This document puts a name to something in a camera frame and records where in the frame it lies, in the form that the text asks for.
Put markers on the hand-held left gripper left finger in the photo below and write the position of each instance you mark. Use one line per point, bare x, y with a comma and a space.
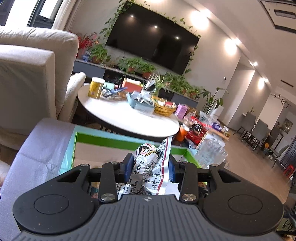
129, 168

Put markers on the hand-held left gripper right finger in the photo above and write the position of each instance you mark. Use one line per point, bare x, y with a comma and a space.
171, 171

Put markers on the white silver snack packet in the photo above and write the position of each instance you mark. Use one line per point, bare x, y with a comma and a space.
150, 166

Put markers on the green cardboard box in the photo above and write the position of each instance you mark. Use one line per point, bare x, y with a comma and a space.
104, 140

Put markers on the orange cup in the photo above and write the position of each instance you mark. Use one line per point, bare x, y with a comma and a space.
183, 134

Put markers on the clear plastic jar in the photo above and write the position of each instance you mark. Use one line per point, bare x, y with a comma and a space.
209, 150

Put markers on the red snack bag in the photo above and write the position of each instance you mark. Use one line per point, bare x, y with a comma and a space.
196, 134

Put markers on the round white table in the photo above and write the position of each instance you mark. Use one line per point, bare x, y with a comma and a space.
120, 115

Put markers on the pink box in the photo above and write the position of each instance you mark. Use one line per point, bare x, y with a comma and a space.
181, 111

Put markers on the yellow wicker basket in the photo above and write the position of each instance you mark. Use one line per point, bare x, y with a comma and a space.
163, 110

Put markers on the blue plastic basket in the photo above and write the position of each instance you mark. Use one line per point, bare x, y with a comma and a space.
141, 107

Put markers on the purple bag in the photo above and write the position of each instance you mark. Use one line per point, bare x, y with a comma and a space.
217, 126

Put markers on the pile of small dark packets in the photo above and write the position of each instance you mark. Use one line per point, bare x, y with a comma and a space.
113, 95

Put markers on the large leafy floor plant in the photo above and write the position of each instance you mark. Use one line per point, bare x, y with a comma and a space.
211, 102

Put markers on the orange box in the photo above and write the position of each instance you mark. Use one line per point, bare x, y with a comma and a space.
131, 87

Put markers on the green potted plant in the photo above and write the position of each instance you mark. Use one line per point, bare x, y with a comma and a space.
175, 81
99, 54
186, 87
195, 90
146, 69
130, 63

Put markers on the yellow can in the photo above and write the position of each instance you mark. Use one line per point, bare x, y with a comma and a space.
96, 89

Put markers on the spider plant in glass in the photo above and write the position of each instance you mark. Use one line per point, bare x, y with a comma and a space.
159, 83

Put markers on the grey dining chair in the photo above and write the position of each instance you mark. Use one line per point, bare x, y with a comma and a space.
278, 153
260, 131
247, 120

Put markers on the lavender table cloth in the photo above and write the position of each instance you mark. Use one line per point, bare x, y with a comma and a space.
34, 150

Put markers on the grey television cabinet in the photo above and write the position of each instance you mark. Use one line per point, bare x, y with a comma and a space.
92, 68

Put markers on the red stool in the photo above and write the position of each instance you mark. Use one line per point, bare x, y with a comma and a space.
289, 170

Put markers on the blue white vase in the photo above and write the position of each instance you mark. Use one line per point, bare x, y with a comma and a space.
86, 56

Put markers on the red flower plant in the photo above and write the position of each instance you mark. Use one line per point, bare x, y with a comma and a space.
86, 42

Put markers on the black television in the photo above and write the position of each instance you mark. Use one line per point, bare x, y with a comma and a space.
150, 37

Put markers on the beige armchair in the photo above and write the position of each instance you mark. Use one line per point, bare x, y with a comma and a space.
27, 76

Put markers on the white curtain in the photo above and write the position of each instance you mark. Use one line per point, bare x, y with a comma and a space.
63, 16

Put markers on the black framed window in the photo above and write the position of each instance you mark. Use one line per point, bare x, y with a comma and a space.
44, 12
5, 9

